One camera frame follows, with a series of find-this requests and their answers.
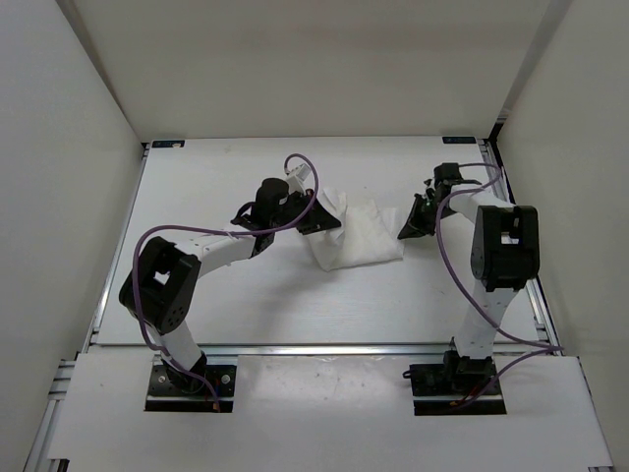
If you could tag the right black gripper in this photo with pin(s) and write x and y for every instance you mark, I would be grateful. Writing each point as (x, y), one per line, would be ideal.
(415, 226)

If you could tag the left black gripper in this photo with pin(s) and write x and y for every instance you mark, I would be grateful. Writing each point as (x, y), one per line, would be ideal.
(317, 218)

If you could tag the white pleated skirt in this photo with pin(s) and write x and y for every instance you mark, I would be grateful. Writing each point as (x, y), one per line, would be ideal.
(368, 236)

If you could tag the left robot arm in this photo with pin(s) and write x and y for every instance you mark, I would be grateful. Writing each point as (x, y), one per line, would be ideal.
(168, 273)

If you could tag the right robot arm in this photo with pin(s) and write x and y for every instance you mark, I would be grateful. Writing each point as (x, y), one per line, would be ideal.
(505, 255)

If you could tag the right blue corner label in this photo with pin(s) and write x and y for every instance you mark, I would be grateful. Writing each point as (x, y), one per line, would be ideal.
(455, 140)

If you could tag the blue corner label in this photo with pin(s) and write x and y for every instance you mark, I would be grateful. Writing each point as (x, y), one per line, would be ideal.
(455, 140)
(168, 143)

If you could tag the left blue corner label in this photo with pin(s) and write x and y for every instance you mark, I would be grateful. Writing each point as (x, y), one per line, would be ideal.
(168, 143)

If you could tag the white front cover board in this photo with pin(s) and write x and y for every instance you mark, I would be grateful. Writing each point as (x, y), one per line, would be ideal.
(326, 414)

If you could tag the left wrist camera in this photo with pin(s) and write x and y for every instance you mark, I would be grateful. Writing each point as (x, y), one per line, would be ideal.
(263, 212)

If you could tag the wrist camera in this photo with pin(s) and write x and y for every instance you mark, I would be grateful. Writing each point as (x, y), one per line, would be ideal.
(445, 177)
(263, 212)

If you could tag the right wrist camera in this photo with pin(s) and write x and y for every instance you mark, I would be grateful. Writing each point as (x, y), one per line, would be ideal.
(445, 177)

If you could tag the aluminium table frame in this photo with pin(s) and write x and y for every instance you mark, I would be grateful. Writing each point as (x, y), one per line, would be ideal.
(281, 281)

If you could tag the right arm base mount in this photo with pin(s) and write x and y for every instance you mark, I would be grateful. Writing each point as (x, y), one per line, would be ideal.
(456, 386)

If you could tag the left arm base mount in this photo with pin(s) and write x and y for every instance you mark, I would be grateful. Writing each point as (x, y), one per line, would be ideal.
(171, 391)

